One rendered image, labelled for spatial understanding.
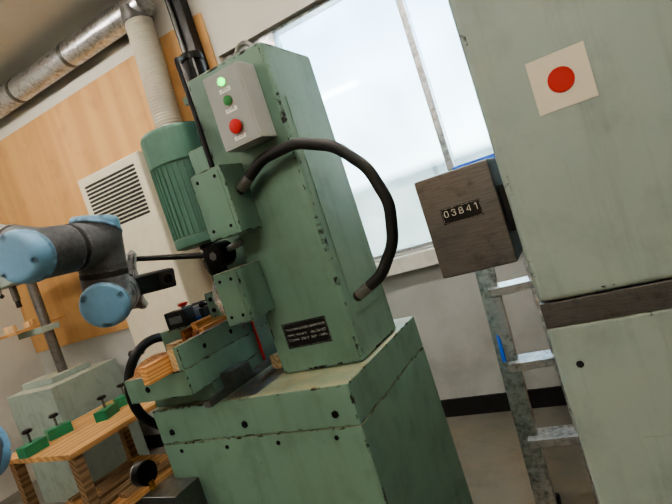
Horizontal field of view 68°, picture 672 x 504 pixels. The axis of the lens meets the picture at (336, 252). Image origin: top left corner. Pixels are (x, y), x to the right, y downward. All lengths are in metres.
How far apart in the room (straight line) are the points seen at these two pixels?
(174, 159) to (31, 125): 2.79
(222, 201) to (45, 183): 2.99
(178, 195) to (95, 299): 0.39
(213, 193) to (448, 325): 1.66
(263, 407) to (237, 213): 0.42
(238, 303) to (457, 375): 1.67
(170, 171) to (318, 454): 0.76
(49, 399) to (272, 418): 2.44
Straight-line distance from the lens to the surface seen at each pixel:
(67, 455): 2.53
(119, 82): 3.42
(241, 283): 1.10
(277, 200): 1.11
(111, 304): 1.06
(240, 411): 1.20
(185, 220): 1.32
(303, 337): 1.16
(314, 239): 1.08
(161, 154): 1.35
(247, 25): 2.87
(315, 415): 1.09
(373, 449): 1.08
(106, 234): 1.05
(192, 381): 1.20
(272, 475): 1.23
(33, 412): 3.63
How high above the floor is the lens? 1.11
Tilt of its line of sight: 3 degrees down
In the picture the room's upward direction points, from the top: 18 degrees counter-clockwise
